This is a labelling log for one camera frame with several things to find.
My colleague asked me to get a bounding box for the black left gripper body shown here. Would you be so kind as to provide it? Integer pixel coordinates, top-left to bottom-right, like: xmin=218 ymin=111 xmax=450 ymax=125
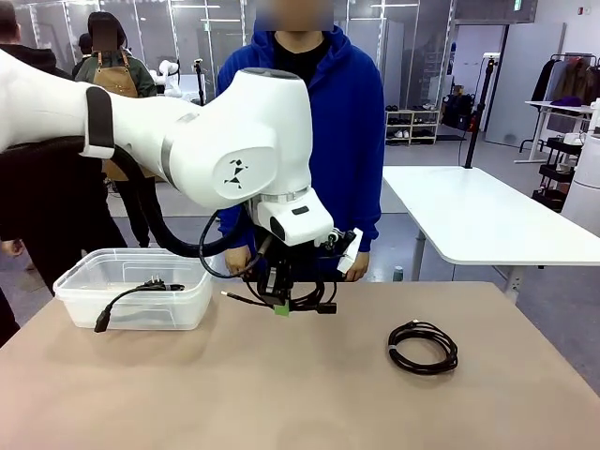
xmin=254 ymin=236 xmax=302 ymax=302

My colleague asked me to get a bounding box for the black USB cable angled plug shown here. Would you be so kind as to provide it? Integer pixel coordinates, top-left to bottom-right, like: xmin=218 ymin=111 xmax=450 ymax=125
xmin=219 ymin=276 xmax=338 ymax=316

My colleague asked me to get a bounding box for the long black USB cable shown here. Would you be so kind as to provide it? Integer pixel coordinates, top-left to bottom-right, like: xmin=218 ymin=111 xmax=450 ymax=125
xmin=386 ymin=320 xmax=459 ymax=375

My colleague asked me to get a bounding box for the black power cable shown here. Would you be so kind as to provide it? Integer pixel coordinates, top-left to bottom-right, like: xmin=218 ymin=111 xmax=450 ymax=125
xmin=93 ymin=276 xmax=188 ymax=335

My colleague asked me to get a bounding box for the person's right forearm blue sleeve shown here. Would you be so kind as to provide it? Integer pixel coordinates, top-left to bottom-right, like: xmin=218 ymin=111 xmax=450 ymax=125
xmin=217 ymin=205 xmax=257 ymax=252

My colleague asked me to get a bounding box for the person's left forearm blue sleeve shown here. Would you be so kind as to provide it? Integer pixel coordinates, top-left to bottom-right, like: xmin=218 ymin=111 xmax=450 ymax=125
xmin=358 ymin=187 xmax=385 ymax=257

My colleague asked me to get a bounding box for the person's right hand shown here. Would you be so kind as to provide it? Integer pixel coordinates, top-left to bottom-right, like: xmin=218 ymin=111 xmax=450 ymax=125
xmin=224 ymin=246 xmax=252 ymax=278

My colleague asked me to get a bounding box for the person's left hand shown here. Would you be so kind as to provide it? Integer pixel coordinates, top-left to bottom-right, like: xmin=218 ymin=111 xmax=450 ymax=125
xmin=344 ymin=250 xmax=369 ymax=282

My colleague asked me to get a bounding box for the clear plastic storage container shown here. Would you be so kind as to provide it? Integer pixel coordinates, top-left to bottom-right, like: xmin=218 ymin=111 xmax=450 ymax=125
xmin=52 ymin=247 xmax=215 ymax=332

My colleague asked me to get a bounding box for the person in blue hoodie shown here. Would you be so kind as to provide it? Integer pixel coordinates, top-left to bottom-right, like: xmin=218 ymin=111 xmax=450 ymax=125
xmin=216 ymin=0 xmax=386 ymax=283

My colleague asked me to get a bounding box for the wooden shoe rack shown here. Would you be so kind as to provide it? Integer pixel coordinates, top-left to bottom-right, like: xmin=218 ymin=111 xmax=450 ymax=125
xmin=384 ymin=108 xmax=442 ymax=146

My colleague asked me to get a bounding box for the white side table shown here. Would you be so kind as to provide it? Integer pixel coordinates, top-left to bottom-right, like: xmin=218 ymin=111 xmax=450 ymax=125
xmin=382 ymin=165 xmax=600 ymax=306

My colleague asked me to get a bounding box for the person in black clothes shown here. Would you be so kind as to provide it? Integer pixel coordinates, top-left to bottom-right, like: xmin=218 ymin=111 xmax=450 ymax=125
xmin=0 ymin=0 xmax=130 ymax=297

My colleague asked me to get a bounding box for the black bags pile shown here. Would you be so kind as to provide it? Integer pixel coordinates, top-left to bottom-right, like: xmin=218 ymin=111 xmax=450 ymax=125
xmin=442 ymin=93 xmax=480 ymax=131

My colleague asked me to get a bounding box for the black tripod pole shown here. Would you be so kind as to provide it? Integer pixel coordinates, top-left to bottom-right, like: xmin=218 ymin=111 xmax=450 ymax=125
xmin=463 ymin=53 xmax=501 ymax=170

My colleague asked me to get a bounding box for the person in brown apron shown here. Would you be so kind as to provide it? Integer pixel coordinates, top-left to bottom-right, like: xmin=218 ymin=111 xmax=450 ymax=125
xmin=74 ymin=11 xmax=158 ymax=248

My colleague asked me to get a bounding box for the black trolley cart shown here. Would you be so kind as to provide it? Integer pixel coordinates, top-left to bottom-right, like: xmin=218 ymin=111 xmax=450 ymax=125
xmin=532 ymin=136 xmax=585 ymax=213

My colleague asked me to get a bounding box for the white cylindrical column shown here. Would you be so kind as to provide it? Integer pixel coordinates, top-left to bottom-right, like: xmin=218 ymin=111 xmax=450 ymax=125
xmin=560 ymin=133 xmax=600 ymax=224

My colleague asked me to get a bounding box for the white background desk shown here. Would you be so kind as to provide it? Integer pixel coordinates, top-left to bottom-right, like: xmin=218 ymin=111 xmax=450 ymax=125
xmin=514 ymin=98 xmax=599 ymax=164

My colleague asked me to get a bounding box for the clothes rack with coats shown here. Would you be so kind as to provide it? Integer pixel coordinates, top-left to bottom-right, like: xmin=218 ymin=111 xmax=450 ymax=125
xmin=532 ymin=52 xmax=600 ymax=105

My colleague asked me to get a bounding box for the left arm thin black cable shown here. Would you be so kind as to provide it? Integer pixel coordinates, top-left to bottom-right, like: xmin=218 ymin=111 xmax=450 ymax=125
xmin=199 ymin=208 xmax=271 ymax=282

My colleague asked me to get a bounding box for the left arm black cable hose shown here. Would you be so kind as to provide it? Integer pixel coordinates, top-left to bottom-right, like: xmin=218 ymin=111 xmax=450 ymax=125
xmin=0 ymin=135 xmax=221 ymax=258

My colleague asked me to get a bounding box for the thin background camera tripod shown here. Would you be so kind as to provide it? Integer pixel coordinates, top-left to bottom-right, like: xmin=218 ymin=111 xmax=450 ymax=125
xmin=193 ymin=58 xmax=207 ymax=107

